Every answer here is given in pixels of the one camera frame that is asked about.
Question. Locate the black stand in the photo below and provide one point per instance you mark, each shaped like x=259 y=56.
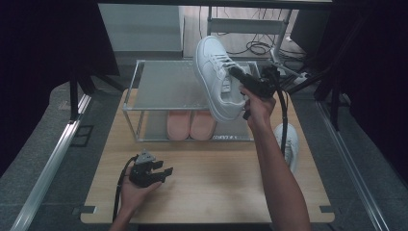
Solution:
x=335 y=109
x=73 y=96

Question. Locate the person's left hand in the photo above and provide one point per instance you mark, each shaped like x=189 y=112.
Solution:
x=133 y=197

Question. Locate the aluminium rail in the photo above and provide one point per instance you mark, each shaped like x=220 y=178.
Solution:
x=353 y=173
x=48 y=173

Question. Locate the white desk frame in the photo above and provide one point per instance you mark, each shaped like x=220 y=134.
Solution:
x=256 y=25

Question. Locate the dark curtain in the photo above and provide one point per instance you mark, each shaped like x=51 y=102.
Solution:
x=32 y=64
x=385 y=64

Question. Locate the person's right hand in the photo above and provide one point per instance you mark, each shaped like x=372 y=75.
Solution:
x=260 y=110

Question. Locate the white power strip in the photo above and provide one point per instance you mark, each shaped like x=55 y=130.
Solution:
x=307 y=77

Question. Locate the metal two-tier shoe rack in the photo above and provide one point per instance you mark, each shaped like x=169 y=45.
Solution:
x=160 y=83

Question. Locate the white cabinet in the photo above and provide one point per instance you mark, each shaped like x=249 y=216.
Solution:
x=141 y=29

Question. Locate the pink slipper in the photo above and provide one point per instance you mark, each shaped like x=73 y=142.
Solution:
x=178 y=126
x=202 y=126

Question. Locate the white sneaker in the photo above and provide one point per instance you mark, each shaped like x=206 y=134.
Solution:
x=292 y=144
x=215 y=77

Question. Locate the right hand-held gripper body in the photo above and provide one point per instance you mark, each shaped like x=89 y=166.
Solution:
x=264 y=86

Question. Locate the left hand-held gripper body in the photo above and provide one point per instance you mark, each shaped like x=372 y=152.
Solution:
x=144 y=174

